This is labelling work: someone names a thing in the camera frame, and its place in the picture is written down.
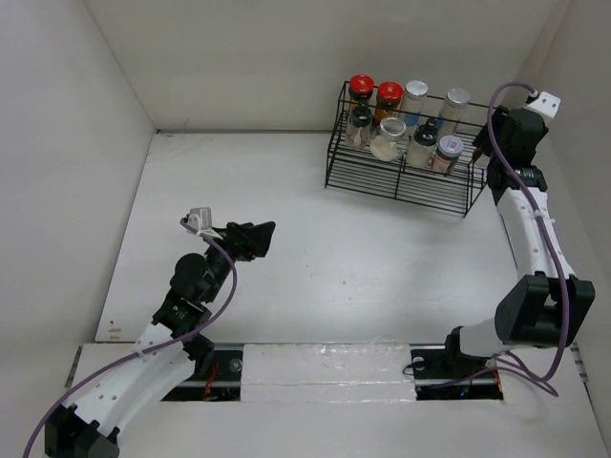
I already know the white lid brown sauce jar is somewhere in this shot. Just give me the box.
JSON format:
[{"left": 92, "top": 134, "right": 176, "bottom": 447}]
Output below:
[{"left": 431, "top": 135, "right": 464, "bottom": 176}]

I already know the white lid dark sauce jar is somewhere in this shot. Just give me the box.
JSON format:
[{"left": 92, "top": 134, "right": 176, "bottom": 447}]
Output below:
[{"left": 472, "top": 147, "right": 490, "bottom": 170}]

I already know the clear glass jar silver rim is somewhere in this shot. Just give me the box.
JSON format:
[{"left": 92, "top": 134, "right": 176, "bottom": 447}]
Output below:
[{"left": 369, "top": 116, "right": 407, "bottom": 162}]

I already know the red lid sauce jar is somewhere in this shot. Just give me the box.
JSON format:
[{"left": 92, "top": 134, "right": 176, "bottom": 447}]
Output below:
[
  {"left": 372, "top": 81, "right": 404, "bottom": 126},
  {"left": 348, "top": 73, "right": 375, "bottom": 103}
]

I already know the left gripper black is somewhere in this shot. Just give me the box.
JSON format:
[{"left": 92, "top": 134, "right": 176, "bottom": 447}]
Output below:
[{"left": 200, "top": 220, "right": 273, "bottom": 302}]

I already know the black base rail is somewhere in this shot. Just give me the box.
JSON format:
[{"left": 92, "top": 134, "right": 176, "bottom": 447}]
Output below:
[{"left": 166, "top": 343, "right": 504, "bottom": 404}]

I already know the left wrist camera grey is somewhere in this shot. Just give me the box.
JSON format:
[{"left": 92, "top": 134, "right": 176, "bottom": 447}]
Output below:
[{"left": 186, "top": 207, "right": 212, "bottom": 232}]

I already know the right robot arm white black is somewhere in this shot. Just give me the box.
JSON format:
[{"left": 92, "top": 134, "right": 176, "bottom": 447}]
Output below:
[{"left": 441, "top": 106, "right": 596, "bottom": 376}]

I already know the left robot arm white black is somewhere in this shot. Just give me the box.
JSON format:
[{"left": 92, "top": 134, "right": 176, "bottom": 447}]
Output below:
[{"left": 39, "top": 214, "right": 276, "bottom": 457}]

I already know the black cap beige spice bottle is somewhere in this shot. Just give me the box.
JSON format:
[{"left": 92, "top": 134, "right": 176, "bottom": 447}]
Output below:
[{"left": 346, "top": 100, "right": 372, "bottom": 149}]

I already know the black wire rack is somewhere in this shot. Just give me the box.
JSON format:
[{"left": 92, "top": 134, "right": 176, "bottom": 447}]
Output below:
[{"left": 325, "top": 81, "right": 487, "bottom": 217}]

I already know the black cap white powder bottle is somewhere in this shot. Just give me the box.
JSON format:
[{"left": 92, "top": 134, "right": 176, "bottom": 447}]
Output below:
[{"left": 406, "top": 117, "right": 438, "bottom": 168}]

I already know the silver lid bead bottle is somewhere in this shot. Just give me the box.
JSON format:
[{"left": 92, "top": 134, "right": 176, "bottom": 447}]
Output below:
[
  {"left": 402, "top": 80, "right": 429, "bottom": 133},
  {"left": 437, "top": 88, "right": 471, "bottom": 138}
]

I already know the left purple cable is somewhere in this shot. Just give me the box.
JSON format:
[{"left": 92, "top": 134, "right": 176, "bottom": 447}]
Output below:
[{"left": 21, "top": 217, "right": 239, "bottom": 458}]

